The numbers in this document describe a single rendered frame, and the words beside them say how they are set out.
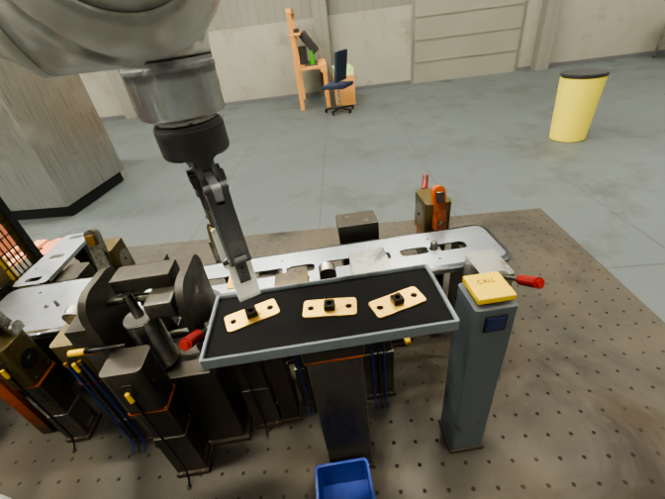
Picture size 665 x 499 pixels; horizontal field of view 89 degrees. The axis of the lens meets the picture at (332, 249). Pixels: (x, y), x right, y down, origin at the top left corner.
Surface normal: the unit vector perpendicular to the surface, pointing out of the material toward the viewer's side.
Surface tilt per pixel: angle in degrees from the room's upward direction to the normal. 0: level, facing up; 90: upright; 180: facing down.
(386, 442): 0
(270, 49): 90
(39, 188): 90
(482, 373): 90
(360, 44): 90
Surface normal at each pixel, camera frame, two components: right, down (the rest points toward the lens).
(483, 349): 0.11, 0.55
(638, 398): -0.11, -0.82
